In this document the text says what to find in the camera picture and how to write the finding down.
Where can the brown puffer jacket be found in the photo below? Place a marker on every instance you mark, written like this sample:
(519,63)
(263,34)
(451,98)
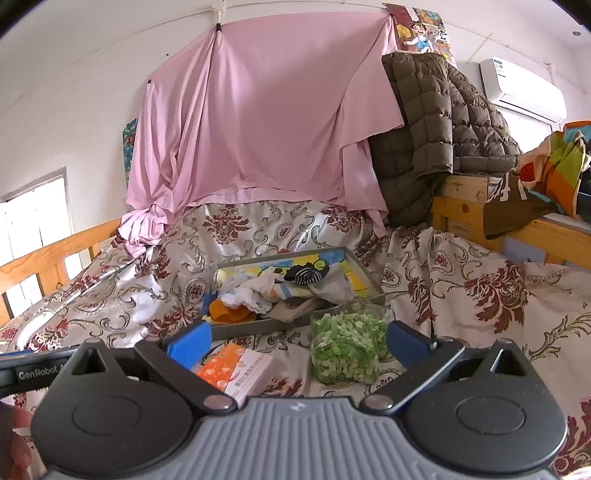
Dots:
(438,129)

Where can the floral satin blanket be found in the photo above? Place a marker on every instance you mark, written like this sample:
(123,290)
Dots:
(485,286)

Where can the teal wall poster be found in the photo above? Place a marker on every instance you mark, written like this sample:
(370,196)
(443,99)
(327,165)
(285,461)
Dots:
(129,147)

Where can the white and orange box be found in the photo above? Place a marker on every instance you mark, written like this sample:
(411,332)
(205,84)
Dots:
(235,369)

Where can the white wall hook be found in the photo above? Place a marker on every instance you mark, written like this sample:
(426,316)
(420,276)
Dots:
(219,11)

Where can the grey tray with cartoon print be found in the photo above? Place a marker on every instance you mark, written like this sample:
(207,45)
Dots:
(360,277)

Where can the pink hanging sheet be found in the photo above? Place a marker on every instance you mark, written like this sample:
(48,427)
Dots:
(277,115)

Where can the yellow wooden bed frame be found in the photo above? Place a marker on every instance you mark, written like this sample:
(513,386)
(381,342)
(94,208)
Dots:
(545,230)

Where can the person's left hand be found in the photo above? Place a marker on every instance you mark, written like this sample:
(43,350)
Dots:
(14,438)

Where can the wall poster with figure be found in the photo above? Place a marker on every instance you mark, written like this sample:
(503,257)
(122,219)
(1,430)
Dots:
(422,32)

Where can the white air conditioner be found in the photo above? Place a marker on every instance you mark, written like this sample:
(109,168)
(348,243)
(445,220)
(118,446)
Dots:
(521,87)

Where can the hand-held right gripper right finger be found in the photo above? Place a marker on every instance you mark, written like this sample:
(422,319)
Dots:
(408,344)

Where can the colourful patchwork cloth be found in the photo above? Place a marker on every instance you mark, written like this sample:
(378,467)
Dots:
(554,166)

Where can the wooden bed rail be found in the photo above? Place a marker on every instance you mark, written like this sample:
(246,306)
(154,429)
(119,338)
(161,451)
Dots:
(46,258)

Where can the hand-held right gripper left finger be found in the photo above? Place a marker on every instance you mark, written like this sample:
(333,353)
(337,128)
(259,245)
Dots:
(191,344)

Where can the dark striped sock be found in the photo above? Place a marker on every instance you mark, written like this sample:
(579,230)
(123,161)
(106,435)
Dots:
(307,276)

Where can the white framed window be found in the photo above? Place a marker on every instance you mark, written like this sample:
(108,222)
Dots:
(37,212)

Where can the brown printed garment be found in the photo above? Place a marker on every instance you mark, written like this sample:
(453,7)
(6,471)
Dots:
(512,207)

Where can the grey face mask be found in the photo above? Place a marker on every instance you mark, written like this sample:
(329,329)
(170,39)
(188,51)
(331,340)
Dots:
(334,288)

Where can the striped pastel towel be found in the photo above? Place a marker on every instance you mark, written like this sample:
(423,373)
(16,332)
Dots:
(281,290)

